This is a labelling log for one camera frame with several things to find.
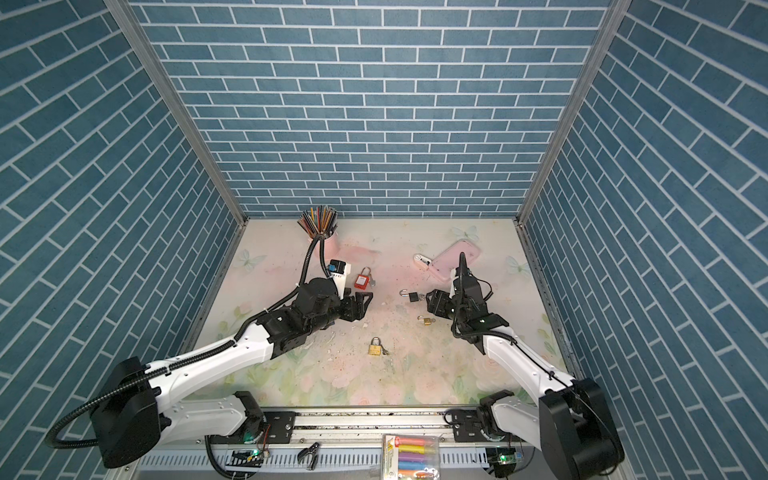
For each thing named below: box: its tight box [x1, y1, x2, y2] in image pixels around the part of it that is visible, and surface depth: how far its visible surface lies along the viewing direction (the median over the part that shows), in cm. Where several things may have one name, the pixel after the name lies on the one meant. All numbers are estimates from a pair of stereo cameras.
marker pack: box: [382, 434, 441, 480], surface depth 70 cm
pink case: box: [430, 240, 481, 281], surface depth 110 cm
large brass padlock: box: [368, 337, 382, 356], surface depth 88 cm
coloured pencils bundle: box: [297, 205, 338, 239], surface depth 104 cm
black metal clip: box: [297, 442, 320, 471], surface depth 71 cm
